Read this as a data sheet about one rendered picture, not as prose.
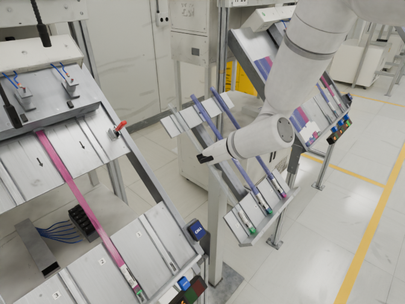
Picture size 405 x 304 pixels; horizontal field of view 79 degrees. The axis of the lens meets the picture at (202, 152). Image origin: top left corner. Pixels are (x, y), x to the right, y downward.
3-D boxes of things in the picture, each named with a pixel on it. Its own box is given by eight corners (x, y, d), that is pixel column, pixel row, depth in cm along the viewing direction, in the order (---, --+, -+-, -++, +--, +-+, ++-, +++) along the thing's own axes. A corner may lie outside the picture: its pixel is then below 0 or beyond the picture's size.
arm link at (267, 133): (243, 120, 69) (228, 142, 64) (282, 103, 59) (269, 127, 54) (260, 142, 72) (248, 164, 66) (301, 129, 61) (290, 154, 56)
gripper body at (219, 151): (243, 126, 72) (219, 136, 81) (222, 140, 66) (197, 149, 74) (255, 149, 73) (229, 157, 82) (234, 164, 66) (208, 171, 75)
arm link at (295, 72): (304, 5, 49) (257, 113, 73) (278, 40, 40) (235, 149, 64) (349, 22, 47) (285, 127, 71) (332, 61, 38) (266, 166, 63)
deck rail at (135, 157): (194, 253, 80) (204, 252, 75) (190, 257, 79) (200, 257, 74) (79, 71, 83) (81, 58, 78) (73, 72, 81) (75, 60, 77)
